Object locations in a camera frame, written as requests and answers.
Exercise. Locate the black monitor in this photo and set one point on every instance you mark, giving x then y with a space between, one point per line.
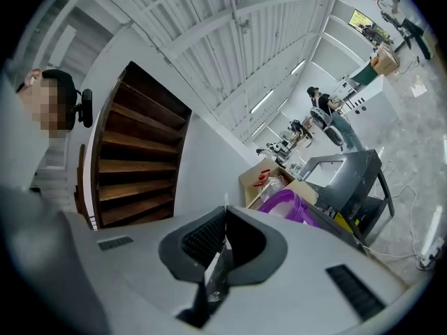
361 19

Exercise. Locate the clear plastic bottle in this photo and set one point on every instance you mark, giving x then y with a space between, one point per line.
276 187

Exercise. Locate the black table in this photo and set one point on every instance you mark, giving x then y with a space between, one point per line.
363 173

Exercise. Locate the brown wooden staircase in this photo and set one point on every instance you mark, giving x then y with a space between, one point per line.
139 152

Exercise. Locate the person in grey shirt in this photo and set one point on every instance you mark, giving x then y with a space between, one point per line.
21 159

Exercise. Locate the open cardboard box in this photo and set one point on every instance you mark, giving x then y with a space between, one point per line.
249 183

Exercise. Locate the purple plastic tub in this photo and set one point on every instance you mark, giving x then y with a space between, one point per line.
309 218

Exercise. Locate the white power strip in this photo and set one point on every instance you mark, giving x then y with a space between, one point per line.
431 253

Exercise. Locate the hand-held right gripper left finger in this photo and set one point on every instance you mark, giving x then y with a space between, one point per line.
139 274

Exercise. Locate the purple round lid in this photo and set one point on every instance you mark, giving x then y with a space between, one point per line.
279 194

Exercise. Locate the white black round device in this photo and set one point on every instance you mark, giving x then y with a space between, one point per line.
321 117

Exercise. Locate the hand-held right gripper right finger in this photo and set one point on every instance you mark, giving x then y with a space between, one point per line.
297 291

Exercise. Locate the black head-worn camera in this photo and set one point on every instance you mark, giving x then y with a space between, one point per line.
86 106

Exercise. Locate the person's head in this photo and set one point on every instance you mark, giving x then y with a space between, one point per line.
45 106

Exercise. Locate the white cabinet block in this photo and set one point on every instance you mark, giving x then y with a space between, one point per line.
380 96

